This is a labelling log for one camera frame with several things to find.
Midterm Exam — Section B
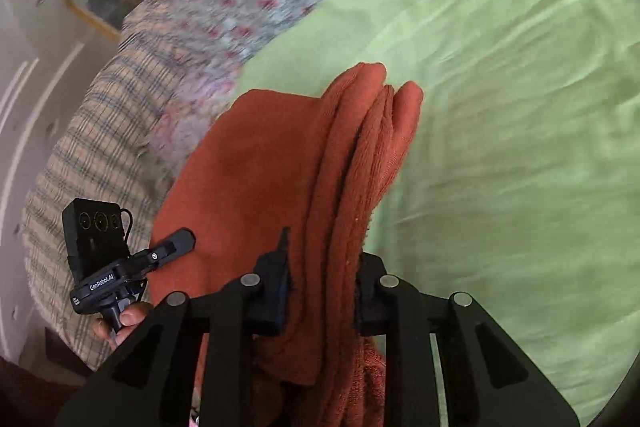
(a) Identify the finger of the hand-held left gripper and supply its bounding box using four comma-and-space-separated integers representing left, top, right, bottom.
145, 228, 197, 270

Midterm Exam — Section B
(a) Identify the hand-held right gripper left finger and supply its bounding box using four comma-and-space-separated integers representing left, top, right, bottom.
55, 227, 293, 427

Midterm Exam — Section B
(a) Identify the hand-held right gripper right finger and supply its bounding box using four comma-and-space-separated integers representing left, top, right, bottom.
352, 252, 582, 427

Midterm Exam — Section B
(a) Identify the orange knitted sweater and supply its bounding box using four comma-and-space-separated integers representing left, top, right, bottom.
150, 62, 425, 427

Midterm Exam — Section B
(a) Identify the person's left hand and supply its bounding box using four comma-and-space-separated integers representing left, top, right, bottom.
92, 299, 157, 350

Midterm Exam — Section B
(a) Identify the plaid blanket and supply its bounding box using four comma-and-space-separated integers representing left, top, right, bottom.
22, 0, 241, 372

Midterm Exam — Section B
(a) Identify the pastel floral pillow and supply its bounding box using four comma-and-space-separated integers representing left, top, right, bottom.
145, 72, 253, 188

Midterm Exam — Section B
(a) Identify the light green bed sheet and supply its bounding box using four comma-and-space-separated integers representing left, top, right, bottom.
234, 0, 640, 419

